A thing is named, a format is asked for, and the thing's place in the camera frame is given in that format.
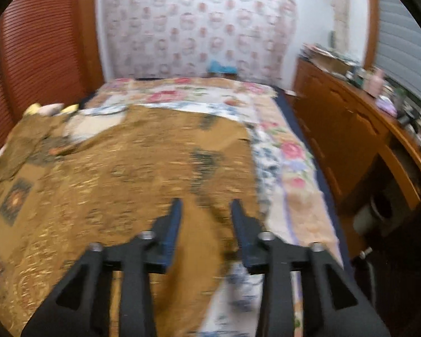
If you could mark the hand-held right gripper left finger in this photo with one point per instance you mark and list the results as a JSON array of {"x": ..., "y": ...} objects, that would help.
[{"x": 173, "y": 231}]

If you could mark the pink floral bedspread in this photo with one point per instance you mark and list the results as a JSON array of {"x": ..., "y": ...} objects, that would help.
[{"x": 168, "y": 94}]

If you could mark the purple pouch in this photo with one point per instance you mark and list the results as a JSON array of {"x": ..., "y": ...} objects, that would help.
[{"x": 386, "y": 105}]

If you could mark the blue box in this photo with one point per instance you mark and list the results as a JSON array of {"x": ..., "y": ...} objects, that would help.
[{"x": 219, "y": 66}]

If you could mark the pink bottle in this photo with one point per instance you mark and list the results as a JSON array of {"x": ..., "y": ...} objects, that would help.
[{"x": 376, "y": 84}]

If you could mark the pale pink pillow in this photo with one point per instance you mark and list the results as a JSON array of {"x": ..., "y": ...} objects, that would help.
[{"x": 51, "y": 109}]

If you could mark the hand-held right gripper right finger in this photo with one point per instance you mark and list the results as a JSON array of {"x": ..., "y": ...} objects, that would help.
[{"x": 239, "y": 233}]

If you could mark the navy blue mattress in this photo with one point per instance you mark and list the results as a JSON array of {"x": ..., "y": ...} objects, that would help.
[{"x": 301, "y": 123}]

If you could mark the waste bin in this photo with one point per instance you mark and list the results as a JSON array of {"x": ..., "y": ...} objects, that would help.
[{"x": 368, "y": 217}]

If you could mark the golden brown patterned cloth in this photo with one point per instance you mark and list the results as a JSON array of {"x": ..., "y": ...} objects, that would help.
[{"x": 126, "y": 182}]

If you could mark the cardboard box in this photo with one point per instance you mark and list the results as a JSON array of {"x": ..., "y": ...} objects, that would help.
[{"x": 331, "y": 64}]

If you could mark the yellow plush toy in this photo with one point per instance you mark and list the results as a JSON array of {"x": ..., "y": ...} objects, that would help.
[{"x": 31, "y": 109}]

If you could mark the bed with floral quilt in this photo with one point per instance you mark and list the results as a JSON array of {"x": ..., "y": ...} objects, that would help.
[{"x": 242, "y": 295}]

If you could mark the grey window blind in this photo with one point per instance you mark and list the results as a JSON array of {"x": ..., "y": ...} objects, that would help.
[{"x": 400, "y": 35}]

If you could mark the white folded cloth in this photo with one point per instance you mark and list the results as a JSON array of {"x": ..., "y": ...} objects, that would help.
[{"x": 91, "y": 126}]

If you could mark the wooden louvered wardrobe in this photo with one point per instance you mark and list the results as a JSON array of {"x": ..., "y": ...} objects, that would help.
[{"x": 38, "y": 42}]

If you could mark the wooden sideboard cabinet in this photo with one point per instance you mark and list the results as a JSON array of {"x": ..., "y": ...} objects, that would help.
[{"x": 343, "y": 126}]

